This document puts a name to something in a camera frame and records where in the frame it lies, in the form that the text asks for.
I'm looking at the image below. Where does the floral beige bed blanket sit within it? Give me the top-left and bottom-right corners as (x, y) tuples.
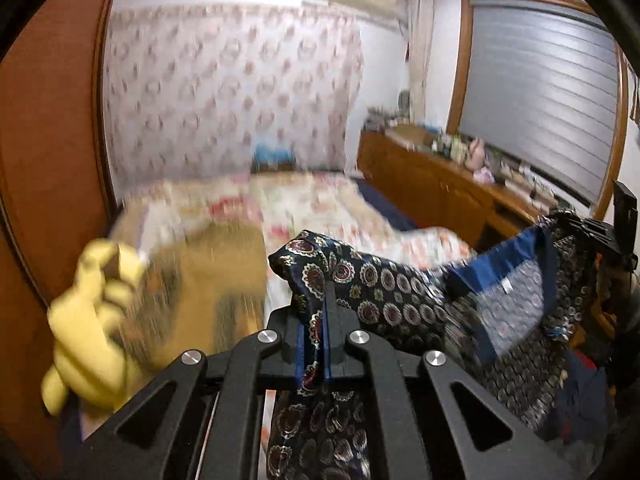
(112, 172), (474, 326)

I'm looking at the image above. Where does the brown louvered wooden wardrobe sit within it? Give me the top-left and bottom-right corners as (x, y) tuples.
(1, 0), (116, 479)

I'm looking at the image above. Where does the navy patterned silk shirt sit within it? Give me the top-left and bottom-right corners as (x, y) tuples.
(266, 218), (610, 479)

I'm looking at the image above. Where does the box with blue items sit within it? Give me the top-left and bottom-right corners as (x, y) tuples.
(250, 144), (296, 174)

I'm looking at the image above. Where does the pink circle pattern curtain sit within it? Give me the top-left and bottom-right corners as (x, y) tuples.
(103, 4), (363, 193)

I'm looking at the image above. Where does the beige side curtain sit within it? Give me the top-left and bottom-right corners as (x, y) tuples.
(407, 0), (435, 122)

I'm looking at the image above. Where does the pink thermos jug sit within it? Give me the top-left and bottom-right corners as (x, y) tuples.
(464, 139), (485, 172)

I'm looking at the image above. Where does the pink tissue pack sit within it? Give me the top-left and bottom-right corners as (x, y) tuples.
(473, 167), (496, 185)

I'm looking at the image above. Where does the wooden sideboard cabinet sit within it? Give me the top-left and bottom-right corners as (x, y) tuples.
(357, 131), (540, 252)

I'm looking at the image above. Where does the cardboard box on sideboard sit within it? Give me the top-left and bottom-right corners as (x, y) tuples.
(385, 124), (435, 148)

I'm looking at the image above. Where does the grey window roller blind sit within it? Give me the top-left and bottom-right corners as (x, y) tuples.
(458, 0), (618, 205)

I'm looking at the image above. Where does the navy blue bed sheet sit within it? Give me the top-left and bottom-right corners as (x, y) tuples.
(354, 179), (418, 232)

